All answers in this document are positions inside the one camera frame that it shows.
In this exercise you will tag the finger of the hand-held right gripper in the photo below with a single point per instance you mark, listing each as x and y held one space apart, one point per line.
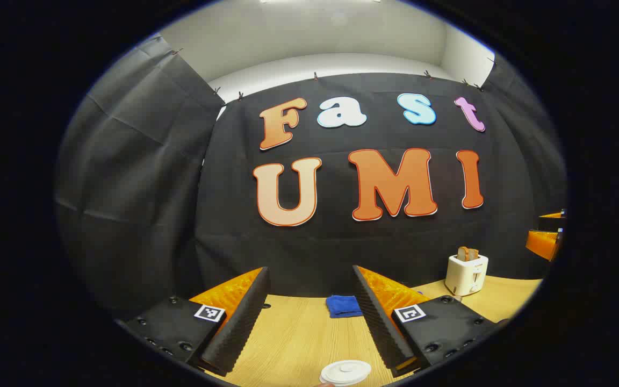
543 243
552 221

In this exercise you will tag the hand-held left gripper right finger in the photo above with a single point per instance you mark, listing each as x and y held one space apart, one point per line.
382 333

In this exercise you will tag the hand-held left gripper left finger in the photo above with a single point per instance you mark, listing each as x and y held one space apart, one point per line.
239 333

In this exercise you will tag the blue towel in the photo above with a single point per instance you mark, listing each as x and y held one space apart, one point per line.
342 306

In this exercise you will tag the toasted bread slice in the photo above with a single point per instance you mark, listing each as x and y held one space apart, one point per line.
465 254

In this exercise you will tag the white toaster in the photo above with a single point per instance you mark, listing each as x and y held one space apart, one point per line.
465 277

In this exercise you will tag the black backdrop cloth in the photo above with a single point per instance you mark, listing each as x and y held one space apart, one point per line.
342 242

